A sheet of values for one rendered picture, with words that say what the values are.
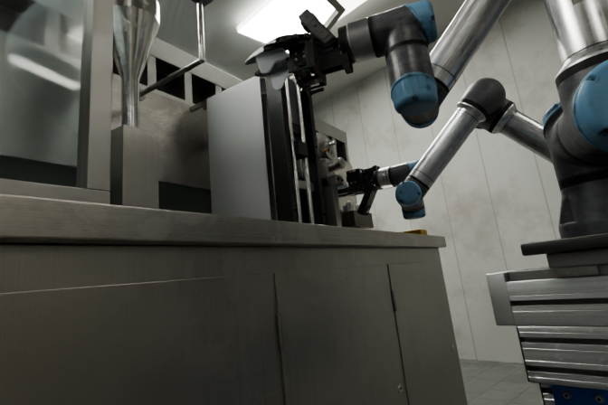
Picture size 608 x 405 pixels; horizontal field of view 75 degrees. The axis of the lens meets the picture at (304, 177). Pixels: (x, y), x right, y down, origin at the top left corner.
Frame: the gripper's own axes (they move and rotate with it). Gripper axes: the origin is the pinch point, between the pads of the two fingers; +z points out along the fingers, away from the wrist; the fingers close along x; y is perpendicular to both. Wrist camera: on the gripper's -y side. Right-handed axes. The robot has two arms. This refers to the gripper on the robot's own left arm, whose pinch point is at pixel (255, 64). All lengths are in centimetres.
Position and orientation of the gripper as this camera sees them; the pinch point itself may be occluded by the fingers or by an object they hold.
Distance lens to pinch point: 86.1
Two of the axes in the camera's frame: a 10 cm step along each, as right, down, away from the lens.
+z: -9.3, 1.8, 3.3
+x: 3.7, 3.2, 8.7
